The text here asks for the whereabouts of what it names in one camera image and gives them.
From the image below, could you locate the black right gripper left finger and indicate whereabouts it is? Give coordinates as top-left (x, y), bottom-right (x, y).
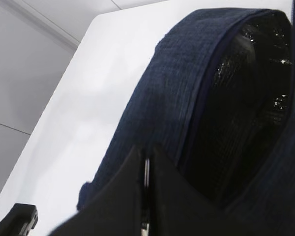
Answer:
top-left (50, 147), bottom-right (144, 236)

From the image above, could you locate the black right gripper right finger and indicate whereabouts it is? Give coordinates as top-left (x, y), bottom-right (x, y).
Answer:
top-left (148, 146), bottom-right (236, 236)

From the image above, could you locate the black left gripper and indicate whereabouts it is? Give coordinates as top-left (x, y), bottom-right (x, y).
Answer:
top-left (0, 204), bottom-right (38, 236)

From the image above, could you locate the navy blue lunch bag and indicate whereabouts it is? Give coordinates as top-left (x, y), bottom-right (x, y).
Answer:
top-left (77, 2), bottom-right (295, 236)

